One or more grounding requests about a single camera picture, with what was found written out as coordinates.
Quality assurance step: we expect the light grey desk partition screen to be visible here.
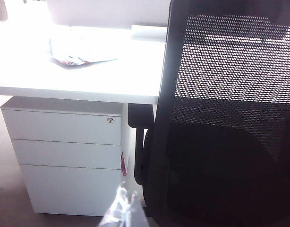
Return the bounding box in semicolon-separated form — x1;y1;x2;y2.
45;0;171;27

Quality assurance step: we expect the white three-drawer pedestal cabinet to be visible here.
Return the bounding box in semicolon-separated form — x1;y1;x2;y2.
0;96;136;217

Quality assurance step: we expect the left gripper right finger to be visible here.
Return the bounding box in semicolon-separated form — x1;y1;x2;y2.
125;191;148;227

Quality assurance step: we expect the black mesh office chair with headrest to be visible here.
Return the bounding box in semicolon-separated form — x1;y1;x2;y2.
128;0;290;227

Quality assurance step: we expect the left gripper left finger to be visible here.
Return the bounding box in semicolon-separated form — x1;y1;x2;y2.
99;183;128;227

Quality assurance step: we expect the red tag sticker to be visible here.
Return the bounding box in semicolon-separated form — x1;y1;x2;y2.
120;151;131;178

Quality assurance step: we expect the white plastic bag red print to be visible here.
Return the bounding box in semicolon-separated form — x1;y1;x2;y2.
48;36;119;70

